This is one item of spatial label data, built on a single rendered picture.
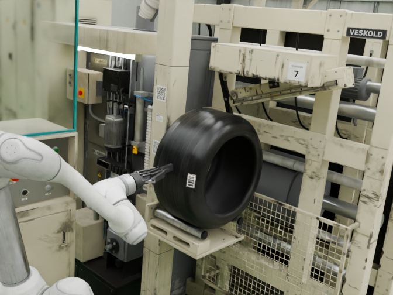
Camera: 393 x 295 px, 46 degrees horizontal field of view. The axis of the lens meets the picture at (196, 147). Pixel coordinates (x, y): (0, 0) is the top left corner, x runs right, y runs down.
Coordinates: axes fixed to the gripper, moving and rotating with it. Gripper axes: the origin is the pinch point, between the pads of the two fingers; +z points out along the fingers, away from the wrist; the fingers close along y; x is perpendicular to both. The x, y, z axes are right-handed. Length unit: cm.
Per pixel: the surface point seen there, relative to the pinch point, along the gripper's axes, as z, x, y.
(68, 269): -20, 73, 63
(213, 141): 18.6, -11.0, -11.6
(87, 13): 181, -39, 324
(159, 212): 12.5, 34.3, 19.9
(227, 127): 28.5, -15.1, -11.0
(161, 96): 27.7, -22.3, 32.8
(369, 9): 991, 5, 356
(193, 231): 12.0, 35.2, -4.6
